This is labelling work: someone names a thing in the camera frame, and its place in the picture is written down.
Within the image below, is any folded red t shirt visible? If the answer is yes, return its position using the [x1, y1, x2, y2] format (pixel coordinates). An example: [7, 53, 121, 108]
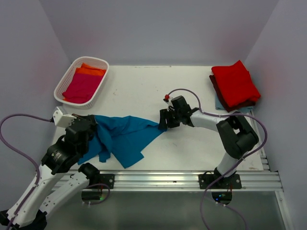
[212, 60, 261, 107]

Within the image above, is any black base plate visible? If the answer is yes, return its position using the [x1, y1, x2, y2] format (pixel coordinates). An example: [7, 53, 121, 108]
[198, 171, 242, 189]
[96, 173, 115, 189]

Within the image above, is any white plastic laundry basket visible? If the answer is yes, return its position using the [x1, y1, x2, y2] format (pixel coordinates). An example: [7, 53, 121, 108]
[54, 56, 109, 109]

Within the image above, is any aluminium mounting rail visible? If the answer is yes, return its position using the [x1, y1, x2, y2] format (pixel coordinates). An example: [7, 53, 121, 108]
[51, 169, 283, 192]

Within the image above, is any orange t shirt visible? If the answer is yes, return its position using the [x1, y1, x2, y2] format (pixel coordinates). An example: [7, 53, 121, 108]
[62, 62, 107, 102]

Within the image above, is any magenta pink t shirt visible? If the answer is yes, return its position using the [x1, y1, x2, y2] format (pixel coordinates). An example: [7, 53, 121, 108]
[62, 73, 103, 104]

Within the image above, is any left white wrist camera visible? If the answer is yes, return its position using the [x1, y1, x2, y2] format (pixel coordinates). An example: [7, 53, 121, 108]
[52, 106, 76, 128]

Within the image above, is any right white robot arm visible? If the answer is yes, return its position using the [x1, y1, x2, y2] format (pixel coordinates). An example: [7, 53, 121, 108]
[158, 94, 259, 178]

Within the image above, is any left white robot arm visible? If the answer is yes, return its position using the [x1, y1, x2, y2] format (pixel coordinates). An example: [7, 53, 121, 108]
[0, 114, 100, 230]

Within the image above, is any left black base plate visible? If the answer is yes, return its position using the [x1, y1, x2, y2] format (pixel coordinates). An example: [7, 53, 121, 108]
[96, 173, 115, 189]

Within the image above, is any teal blue t shirt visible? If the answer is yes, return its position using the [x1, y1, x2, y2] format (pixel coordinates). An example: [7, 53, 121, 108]
[78, 115, 163, 169]

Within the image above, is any folded light blue t shirt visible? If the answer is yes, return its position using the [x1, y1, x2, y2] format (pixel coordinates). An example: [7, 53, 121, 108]
[214, 95, 254, 113]

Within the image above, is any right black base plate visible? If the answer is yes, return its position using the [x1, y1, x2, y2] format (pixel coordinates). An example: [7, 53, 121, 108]
[198, 171, 242, 189]

